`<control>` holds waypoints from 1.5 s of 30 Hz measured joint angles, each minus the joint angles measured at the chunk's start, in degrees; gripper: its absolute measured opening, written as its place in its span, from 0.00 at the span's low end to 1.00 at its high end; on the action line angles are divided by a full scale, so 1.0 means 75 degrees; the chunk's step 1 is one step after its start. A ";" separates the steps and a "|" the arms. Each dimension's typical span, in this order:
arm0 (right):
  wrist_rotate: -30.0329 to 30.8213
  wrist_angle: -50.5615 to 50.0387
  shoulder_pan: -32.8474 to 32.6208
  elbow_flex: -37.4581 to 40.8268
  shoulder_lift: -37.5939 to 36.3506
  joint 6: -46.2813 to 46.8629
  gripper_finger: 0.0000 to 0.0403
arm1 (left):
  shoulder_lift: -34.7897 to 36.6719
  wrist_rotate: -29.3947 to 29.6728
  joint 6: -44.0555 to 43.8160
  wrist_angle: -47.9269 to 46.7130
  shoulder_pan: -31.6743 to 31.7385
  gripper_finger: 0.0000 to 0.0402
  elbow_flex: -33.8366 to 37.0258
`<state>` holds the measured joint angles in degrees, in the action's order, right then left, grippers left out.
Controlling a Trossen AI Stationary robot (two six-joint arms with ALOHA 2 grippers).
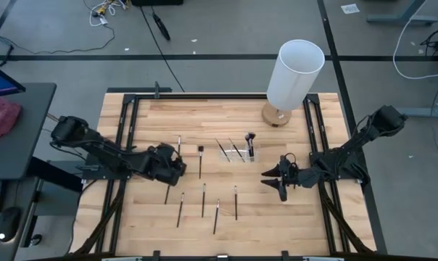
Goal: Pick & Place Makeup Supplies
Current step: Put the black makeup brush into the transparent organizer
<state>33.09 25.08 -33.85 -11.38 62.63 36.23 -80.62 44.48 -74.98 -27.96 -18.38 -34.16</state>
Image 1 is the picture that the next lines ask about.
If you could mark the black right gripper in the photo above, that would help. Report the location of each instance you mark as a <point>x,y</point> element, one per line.
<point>288,174</point>

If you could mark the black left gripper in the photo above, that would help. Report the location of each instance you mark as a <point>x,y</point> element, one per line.
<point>168,165</point>

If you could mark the thin black makeup brush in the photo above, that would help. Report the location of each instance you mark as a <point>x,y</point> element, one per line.
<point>181,210</point>
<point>203,201</point>
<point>223,150</point>
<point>166,195</point>
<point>235,203</point>
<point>179,145</point>
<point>237,150</point>
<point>216,216</point>

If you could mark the square head makeup brush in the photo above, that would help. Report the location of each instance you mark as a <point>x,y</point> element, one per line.
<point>200,163</point>

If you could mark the fluffy powder makeup brush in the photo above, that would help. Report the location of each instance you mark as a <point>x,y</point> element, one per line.
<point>252,135</point>

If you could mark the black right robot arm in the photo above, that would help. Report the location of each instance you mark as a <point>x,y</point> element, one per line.
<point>349,152</point>

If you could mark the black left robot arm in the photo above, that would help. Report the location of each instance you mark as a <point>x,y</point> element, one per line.
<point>106,154</point>

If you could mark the clear acrylic brush organizer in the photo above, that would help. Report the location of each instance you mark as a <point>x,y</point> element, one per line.
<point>240,157</point>

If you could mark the black table clamp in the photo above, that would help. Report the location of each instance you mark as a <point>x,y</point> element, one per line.
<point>285,254</point>
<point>156,254</point>
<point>156,90</point>

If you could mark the white shade wooden table lamp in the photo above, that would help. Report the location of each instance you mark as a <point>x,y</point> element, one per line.
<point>295,72</point>

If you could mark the black desk crossbeam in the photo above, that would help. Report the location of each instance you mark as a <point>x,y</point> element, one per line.
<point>59,179</point>

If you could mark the grey desk leg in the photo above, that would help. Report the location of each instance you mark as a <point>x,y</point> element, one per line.
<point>31,214</point>

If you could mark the black side desk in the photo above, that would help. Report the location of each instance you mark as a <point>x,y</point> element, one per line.
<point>27,127</point>

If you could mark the black desk caster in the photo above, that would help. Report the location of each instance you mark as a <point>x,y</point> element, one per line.
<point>36,239</point>

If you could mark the grey desk foot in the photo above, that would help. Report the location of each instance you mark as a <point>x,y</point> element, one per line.
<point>418,111</point>
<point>400,19</point>

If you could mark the black box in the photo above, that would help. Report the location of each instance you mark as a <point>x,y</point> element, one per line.
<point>157,2</point>

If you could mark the black computer mouse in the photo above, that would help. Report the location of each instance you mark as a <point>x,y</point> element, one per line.
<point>8,224</point>

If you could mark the white paper label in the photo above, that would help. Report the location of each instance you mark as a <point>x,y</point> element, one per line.
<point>350,8</point>

